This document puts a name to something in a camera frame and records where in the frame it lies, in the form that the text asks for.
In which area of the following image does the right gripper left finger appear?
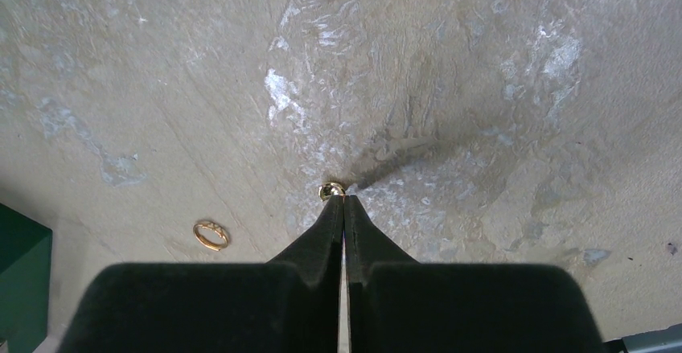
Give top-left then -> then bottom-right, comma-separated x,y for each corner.
59,196 -> 344,352

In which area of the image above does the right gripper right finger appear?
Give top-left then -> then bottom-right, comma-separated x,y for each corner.
343,196 -> 605,352

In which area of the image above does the small gold stud earring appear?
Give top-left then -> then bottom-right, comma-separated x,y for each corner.
318,181 -> 346,201

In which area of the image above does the green jewelry box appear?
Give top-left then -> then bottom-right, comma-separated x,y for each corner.
1,204 -> 52,352

